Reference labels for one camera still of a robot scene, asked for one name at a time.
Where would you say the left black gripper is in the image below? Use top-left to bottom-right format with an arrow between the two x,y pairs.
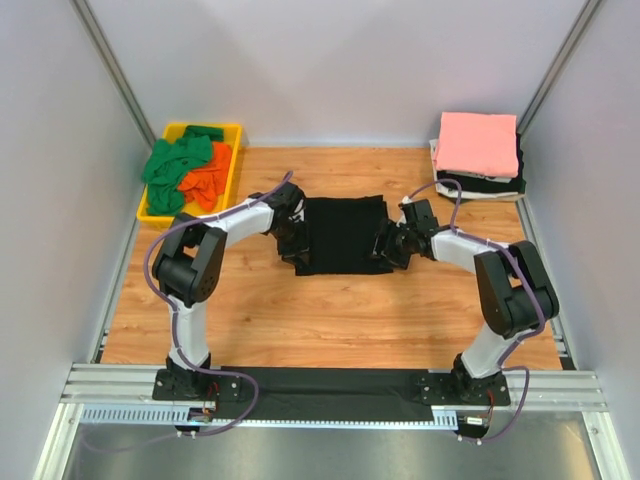
270,219 -> 311,270

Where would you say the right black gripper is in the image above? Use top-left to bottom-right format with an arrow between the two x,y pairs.
362,220 -> 415,273

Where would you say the black t shirt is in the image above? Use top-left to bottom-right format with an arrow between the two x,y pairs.
295,195 -> 393,276

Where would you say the yellow plastic tray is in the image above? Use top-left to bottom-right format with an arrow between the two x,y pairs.
137,123 -> 243,229

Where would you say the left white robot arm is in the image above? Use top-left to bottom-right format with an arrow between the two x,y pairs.
146,181 -> 310,402

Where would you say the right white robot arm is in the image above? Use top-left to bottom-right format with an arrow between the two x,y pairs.
372,198 -> 559,405

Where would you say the stack of folded shirts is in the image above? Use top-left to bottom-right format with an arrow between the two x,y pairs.
429,135 -> 526,201

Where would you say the orange t shirt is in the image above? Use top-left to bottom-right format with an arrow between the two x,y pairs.
178,142 -> 233,212

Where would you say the pink folded t shirt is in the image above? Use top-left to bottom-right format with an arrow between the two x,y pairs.
434,112 -> 519,178

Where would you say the green t shirt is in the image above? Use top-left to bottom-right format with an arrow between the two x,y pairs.
142,125 -> 225,216

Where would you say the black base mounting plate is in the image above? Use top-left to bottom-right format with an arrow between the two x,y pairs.
152,366 -> 511,422

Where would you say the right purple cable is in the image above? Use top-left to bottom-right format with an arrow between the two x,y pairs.
399,179 -> 547,446

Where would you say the aluminium frame rail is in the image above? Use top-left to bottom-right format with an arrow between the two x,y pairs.
62,365 -> 608,431

